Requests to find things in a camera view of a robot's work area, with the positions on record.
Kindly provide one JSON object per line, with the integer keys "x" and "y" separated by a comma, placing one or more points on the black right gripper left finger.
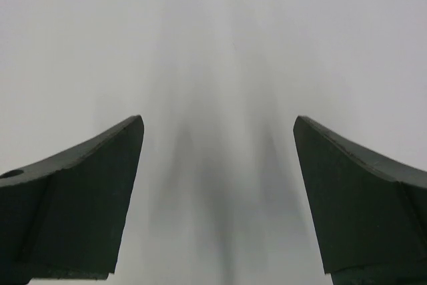
{"x": 62, "y": 218}

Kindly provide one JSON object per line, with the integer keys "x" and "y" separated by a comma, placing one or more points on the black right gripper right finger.
{"x": 369, "y": 211}

